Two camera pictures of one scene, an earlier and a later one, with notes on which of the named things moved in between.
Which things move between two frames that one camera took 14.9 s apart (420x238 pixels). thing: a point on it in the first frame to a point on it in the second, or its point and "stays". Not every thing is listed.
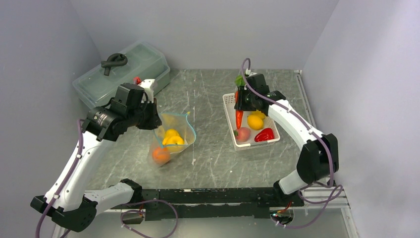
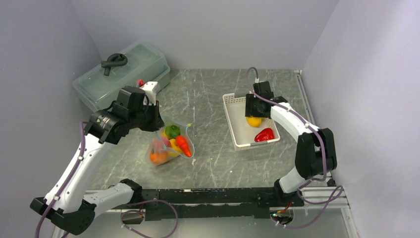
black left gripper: (155, 121) stays
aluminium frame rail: (320, 195) stays
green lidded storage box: (144, 61) stays
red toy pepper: (266, 134) stays
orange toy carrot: (238, 113) to (181, 142)
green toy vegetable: (239, 81) to (172, 131)
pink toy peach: (242, 134) to (159, 144)
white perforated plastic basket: (229, 103) stays
